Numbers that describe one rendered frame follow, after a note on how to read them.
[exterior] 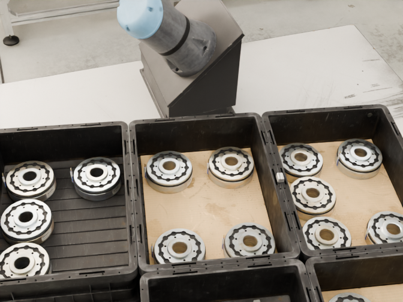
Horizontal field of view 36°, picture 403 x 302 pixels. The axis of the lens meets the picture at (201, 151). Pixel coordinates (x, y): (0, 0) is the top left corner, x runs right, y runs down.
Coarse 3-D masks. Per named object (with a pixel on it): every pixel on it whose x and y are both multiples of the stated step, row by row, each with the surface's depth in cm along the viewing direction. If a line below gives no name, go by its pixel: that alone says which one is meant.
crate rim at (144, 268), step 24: (144, 120) 136; (168, 120) 137; (192, 120) 137; (264, 144) 134; (288, 216) 119; (144, 240) 114; (144, 264) 110; (168, 264) 110; (192, 264) 110; (216, 264) 111
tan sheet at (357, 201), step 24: (312, 144) 147; (336, 144) 147; (336, 168) 142; (384, 168) 142; (336, 192) 137; (360, 192) 137; (384, 192) 137; (336, 216) 132; (360, 216) 132; (360, 240) 128
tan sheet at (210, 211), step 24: (144, 192) 135; (192, 192) 135; (216, 192) 135; (240, 192) 136; (168, 216) 130; (192, 216) 131; (216, 216) 131; (240, 216) 131; (264, 216) 131; (216, 240) 126
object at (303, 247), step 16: (272, 112) 140; (288, 112) 140; (304, 112) 140; (320, 112) 140; (336, 112) 141; (384, 112) 141; (272, 144) 132; (400, 144) 134; (288, 192) 123; (288, 208) 120; (304, 240) 115; (304, 256) 113
